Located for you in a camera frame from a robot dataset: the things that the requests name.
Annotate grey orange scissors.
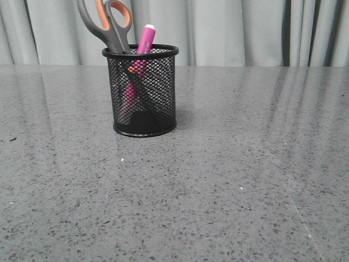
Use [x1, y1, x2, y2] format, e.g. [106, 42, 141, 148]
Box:
[76, 0, 153, 115]

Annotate grey curtain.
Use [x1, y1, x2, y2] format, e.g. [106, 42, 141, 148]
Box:
[1, 1, 348, 67]

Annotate black mesh pen holder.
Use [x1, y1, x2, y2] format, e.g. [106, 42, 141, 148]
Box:
[102, 44, 179, 138]

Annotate pink marker pen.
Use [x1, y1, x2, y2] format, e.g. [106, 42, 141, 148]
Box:
[121, 24, 156, 124]

